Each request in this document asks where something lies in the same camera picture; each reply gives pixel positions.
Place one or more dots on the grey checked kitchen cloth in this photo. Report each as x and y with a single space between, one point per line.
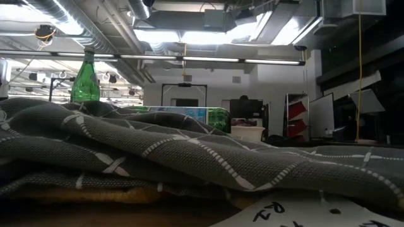
189 157

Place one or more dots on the green glass water bottle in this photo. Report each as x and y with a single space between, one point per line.
85 88
219 121

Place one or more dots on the black monitor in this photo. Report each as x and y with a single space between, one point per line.
246 108

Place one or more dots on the person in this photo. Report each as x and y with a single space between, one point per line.
244 97

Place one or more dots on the long ceiling light bar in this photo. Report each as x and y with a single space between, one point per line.
208 59

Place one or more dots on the bright ceiling light panel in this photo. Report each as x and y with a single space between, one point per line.
205 37

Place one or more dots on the grey ceiling unit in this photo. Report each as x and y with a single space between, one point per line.
214 20

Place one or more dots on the red storage shelf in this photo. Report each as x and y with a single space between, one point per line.
296 110

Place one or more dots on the whiteboard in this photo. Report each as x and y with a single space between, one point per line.
322 116

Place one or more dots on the white handwritten paper label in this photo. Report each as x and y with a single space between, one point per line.
315 214

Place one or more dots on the black stand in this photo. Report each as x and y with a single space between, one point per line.
50 91

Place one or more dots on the white angled panel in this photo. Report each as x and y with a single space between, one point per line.
367 101

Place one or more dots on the white object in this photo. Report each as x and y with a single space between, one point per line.
4 79

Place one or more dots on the black gate frame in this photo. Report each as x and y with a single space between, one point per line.
184 84

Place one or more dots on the grey wall vent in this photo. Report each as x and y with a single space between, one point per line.
187 78
236 79

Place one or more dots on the round silver duct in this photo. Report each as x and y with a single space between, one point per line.
139 8

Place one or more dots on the large silver ventilation duct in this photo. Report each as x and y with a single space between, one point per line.
94 41

